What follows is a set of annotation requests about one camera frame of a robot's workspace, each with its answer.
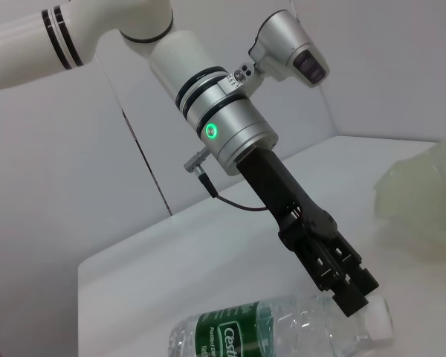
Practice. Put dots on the green glass fruit plate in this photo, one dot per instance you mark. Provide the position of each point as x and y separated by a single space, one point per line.
416 197

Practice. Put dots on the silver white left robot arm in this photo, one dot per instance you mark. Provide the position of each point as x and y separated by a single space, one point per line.
241 126

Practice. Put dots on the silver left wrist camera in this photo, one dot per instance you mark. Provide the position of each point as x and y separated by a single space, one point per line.
286 44

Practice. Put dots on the clear green-label water bottle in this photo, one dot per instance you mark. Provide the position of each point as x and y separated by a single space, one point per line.
282 331

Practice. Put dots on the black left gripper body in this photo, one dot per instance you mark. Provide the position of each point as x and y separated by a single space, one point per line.
271 178

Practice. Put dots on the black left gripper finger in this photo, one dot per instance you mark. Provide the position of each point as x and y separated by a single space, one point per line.
364 279
347 303

